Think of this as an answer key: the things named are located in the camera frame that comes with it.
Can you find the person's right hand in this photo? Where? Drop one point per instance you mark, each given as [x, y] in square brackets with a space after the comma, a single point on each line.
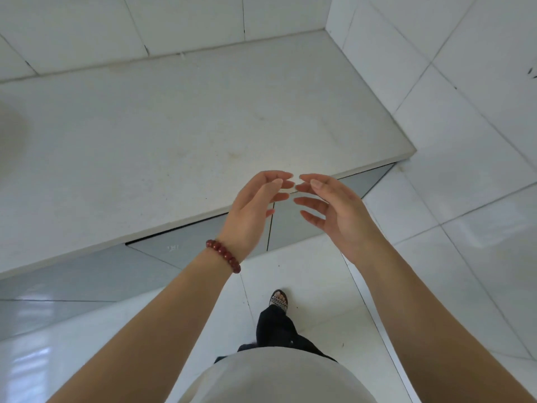
[348, 222]

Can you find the person's right forearm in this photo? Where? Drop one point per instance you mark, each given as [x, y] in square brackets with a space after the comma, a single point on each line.
[428, 331]

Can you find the plain grey cabinet door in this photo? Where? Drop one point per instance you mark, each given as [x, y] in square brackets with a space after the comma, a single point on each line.
[84, 281]
[189, 247]

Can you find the person's black trousers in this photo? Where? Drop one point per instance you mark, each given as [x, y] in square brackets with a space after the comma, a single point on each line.
[279, 331]

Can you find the person's white shirt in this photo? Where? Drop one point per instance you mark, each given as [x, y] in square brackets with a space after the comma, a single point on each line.
[277, 377]

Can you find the person's left hand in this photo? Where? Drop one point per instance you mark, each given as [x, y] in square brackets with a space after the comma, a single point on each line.
[251, 214]

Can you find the person's right black sandal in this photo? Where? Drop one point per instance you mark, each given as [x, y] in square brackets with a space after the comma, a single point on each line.
[279, 300]

